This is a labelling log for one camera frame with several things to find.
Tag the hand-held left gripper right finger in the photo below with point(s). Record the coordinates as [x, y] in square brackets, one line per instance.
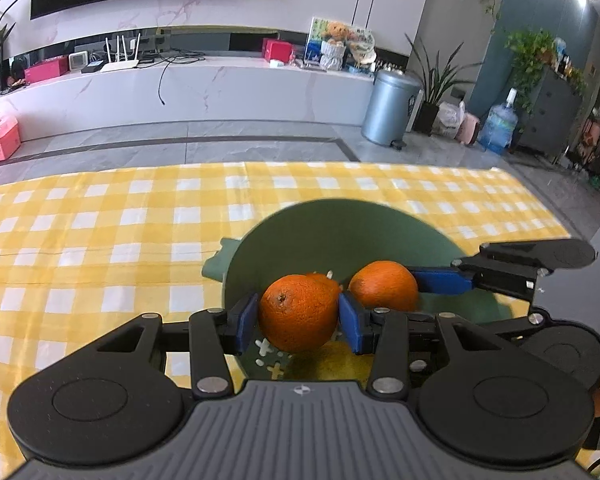
[352, 325]

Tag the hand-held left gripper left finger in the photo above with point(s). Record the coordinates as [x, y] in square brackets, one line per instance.
[244, 322]

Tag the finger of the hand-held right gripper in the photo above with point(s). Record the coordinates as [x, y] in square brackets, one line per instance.
[522, 324]
[440, 281]

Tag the orange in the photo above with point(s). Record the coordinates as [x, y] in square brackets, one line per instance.
[328, 282]
[297, 312]
[385, 285]

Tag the green bowl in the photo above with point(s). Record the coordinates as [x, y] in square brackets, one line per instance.
[330, 240]

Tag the small pink heater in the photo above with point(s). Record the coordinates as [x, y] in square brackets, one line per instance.
[467, 129]

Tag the white plastic bag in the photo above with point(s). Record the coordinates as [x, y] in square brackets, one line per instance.
[450, 121]

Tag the long-leaf potted plant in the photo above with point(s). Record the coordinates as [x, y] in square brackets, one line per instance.
[426, 117]

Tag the yellow checked tablecloth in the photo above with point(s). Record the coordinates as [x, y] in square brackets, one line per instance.
[105, 235]

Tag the blue water jug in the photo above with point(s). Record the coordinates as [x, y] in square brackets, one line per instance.
[499, 127]

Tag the grey blue trash can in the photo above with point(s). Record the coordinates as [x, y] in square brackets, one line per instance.
[390, 107]

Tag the dark grey cabinet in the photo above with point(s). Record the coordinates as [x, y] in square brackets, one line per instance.
[550, 110]

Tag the white marble tv cabinet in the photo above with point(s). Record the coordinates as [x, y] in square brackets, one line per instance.
[255, 95]

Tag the leafy green pothos plant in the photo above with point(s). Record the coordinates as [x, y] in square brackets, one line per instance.
[530, 55]

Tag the brown teddy bear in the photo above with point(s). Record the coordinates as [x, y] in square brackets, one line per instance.
[338, 31]

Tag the blue green picture box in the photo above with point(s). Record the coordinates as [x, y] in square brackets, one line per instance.
[314, 40]

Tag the red box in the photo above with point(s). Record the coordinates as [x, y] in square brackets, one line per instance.
[278, 50]

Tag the white wifi router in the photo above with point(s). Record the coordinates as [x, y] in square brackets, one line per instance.
[120, 65]

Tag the grey soundbar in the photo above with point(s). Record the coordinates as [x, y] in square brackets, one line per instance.
[200, 40]

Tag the small black box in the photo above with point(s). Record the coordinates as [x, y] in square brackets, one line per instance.
[92, 68]

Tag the small white desk device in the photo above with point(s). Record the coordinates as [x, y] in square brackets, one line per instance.
[78, 60]

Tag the pink flat box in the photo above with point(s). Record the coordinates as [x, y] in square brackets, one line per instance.
[46, 71]

